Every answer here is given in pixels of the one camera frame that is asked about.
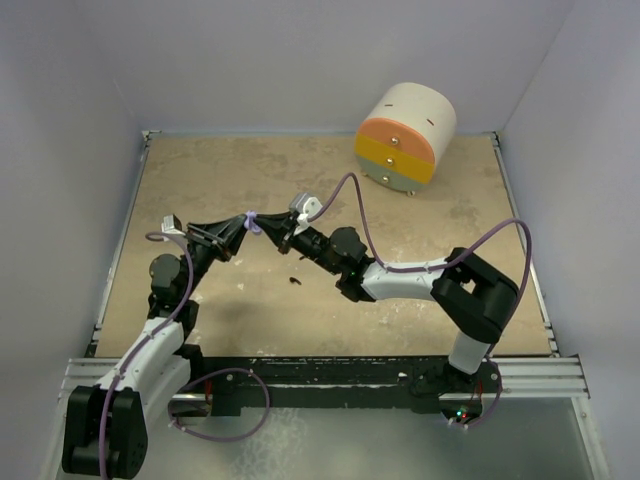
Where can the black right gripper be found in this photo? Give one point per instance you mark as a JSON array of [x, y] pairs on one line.
[[279, 236]]

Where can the purple round earbud charging case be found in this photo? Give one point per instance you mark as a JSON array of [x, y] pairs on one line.
[[250, 223]]

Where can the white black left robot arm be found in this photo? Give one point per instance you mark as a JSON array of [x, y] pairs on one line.
[[106, 424]]

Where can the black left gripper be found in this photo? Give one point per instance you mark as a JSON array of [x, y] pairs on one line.
[[220, 238]]

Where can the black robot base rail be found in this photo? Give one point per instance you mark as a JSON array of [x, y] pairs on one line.
[[421, 384]]

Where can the cylindrical three-drawer storage box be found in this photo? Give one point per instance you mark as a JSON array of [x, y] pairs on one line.
[[402, 140]]

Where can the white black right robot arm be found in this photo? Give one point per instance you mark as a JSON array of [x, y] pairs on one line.
[[477, 298]]

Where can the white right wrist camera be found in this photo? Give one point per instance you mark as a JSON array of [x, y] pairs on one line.
[[305, 206]]

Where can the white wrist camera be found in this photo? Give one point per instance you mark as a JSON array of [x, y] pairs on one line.
[[305, 206], [172, 226]]

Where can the aluminium table frame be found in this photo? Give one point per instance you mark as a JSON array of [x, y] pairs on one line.
[[522, 377]]

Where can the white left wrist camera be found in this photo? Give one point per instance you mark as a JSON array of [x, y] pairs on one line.
[[172, 226]]

